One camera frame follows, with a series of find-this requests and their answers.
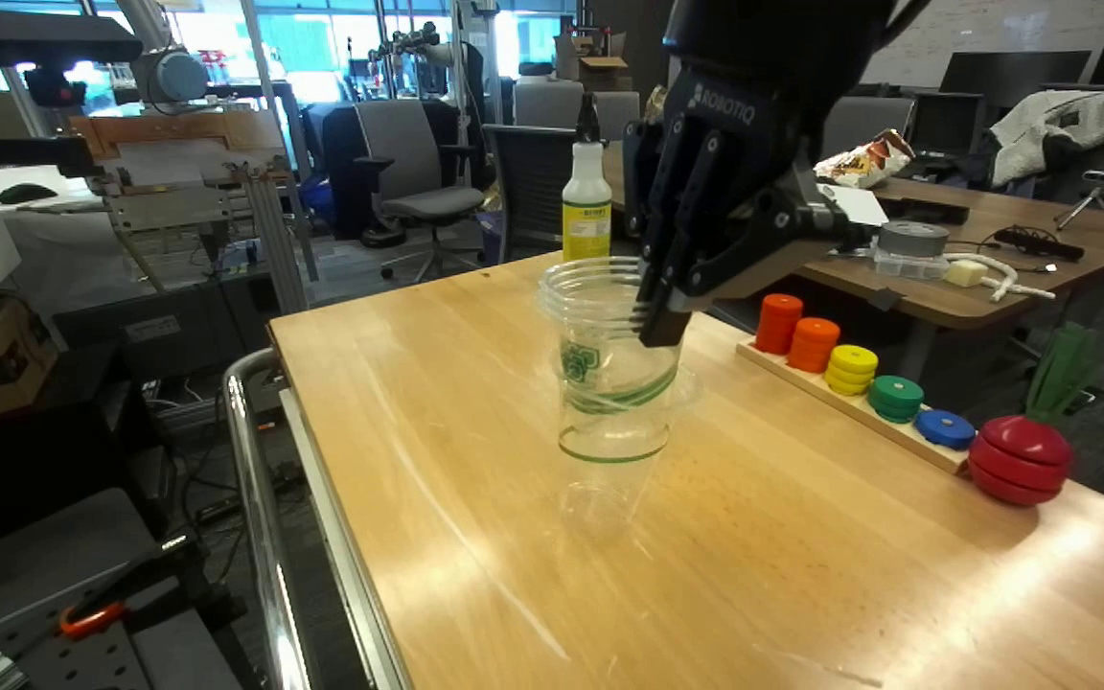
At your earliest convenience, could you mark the snack bag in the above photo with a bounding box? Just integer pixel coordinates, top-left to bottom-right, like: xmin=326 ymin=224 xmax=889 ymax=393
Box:
xmin=815 ymin=126 xmax=916 ymax=186

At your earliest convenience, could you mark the cluttered wooden desk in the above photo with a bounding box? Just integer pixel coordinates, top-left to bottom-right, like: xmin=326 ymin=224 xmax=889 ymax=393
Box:
xmin=795 ymin=180 xmax=1104 ymax=328

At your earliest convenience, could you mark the yellow stacking ring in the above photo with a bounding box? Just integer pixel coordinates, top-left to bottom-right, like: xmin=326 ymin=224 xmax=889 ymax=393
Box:
xmin=824 ymin=341 xmax=883 ymax=398

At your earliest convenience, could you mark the blue stacking ring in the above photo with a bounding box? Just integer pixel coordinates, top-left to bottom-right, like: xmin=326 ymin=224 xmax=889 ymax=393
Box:
xmin=914 ymin=406 xmax=979 ymax=453

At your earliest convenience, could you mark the metal cart handle bar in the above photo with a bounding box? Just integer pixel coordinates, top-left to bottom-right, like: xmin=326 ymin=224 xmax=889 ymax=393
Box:
xmin=222 ymin=347 xmax=413 ymax=690

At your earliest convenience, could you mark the grey office chair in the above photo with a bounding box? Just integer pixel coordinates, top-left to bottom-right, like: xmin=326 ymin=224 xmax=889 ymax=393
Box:
xmin=358 ymin=98 xmax=482 ymax=278

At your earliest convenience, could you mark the white yellow spray bottle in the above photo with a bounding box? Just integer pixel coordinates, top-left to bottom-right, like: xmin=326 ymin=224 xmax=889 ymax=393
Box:
xmin=559 ymin=140 xmax=613 ymax=260

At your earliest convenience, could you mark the red radish toy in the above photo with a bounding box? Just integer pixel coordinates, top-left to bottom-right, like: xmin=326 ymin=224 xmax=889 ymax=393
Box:
xmin=962 ymin=322 xmax=1098 ymax=507

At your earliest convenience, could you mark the green stacking ring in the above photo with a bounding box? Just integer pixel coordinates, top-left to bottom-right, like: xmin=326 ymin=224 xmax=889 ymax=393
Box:
xmin=866 ymin=371 xmax=929 ymax=425

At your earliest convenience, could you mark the red stacking ring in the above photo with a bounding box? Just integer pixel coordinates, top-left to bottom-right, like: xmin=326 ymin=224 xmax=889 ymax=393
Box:
xmin=751 ymin=292 xmax=808 ymax=356

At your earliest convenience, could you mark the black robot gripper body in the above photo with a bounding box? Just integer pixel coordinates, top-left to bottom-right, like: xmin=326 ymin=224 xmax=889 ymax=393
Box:
xmin=651 ymin=66 xmax=836 ymax=223

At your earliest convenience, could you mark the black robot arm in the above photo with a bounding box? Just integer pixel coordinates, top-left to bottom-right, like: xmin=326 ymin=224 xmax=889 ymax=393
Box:
xmin=635 ymin=0 xmax=933 ymax=346

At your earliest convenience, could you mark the wooden ring stacker base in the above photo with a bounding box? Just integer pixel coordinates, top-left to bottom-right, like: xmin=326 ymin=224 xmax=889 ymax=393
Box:
xmin=735 ymin=346 xmax=965 ymax=475

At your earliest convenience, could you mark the orange handled clamp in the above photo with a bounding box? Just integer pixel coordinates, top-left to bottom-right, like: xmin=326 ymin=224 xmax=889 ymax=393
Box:
xmin=58 ymin=586 xmax=130 ymax=640

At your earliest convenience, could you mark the orange stacking ring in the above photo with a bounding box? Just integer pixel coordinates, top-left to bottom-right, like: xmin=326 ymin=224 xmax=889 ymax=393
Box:
xmin=785 ymin=313 xmax=842 ymax=374

